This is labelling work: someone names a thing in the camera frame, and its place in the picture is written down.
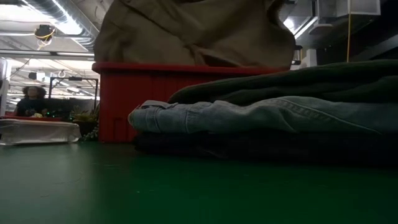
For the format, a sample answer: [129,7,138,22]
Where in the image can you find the dark blue jeans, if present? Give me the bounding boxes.
[134,130,398,166]

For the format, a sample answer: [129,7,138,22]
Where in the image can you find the black background rack frame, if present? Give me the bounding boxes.
[49,76,100,110]

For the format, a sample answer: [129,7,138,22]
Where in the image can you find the light blue denim garment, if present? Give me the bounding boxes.
[127,95,398,136]

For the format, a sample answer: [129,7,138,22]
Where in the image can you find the person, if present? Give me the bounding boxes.
[14,86,49,118]

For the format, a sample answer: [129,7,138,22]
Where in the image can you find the long ceiling light bar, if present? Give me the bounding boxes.
[0,49,96,62]

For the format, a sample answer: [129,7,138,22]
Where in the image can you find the dark computer monitor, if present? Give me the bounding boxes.
[45,98,100,119]

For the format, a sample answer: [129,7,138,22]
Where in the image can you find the dark green garment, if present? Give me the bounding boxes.
[167,59,398,107]

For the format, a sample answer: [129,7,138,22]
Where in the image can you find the wipes packet with orange label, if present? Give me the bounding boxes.
[0,119,82,146]

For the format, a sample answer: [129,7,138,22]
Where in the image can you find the small green potted plant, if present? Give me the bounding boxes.
[70,105,101,142]

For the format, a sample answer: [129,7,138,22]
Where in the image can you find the red plastic laundry basket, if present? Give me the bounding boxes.
[91,61,290,143]

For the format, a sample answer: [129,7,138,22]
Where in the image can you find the black ceiling cable reel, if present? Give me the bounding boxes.
[33,24,57,42]

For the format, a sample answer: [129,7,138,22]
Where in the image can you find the beige trousers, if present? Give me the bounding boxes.
[93,0,297,68]

